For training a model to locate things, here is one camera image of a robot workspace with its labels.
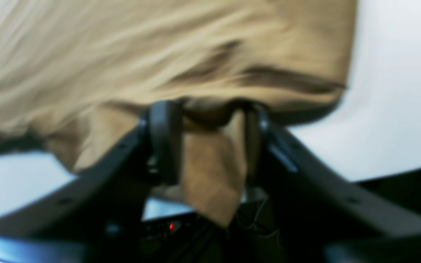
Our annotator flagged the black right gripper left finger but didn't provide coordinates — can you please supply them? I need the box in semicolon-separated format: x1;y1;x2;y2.
0;100;183;263

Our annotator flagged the black power strip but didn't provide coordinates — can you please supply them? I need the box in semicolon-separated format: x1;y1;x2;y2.
140;213;201;241

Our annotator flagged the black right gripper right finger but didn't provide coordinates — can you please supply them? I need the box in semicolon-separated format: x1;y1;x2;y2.
245;106;421;263

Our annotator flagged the brown t-shirt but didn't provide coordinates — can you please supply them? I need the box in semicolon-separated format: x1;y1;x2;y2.
0;0;357;228

